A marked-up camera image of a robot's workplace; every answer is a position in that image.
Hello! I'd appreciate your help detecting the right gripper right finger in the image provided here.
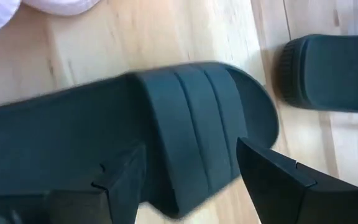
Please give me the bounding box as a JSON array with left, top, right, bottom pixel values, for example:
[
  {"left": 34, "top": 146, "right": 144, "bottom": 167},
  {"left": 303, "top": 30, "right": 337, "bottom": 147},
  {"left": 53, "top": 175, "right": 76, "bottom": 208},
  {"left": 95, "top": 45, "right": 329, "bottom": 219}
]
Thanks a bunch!
[{"left": 236, "top": 137, "right": 358, "bottom": 224}]

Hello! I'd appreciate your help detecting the black slide sandal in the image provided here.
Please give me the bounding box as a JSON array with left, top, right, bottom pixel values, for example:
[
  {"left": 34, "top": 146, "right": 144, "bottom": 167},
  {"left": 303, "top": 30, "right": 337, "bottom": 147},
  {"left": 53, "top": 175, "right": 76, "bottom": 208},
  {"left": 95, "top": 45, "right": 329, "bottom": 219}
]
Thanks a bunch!
[
  {"left": 0, "top": 61, "right": 280, "bottom": 220},
  {"left": 275, "top": 30, "right": 358, "bottom": 113}
]

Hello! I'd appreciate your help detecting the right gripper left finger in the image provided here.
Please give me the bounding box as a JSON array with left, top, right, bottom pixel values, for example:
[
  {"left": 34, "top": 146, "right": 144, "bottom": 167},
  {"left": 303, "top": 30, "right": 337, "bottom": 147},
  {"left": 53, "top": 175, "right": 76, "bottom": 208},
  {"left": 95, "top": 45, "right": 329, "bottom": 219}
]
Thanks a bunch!
[{"left": 0, "top": 140, "right": 148, "bottom": 224}]

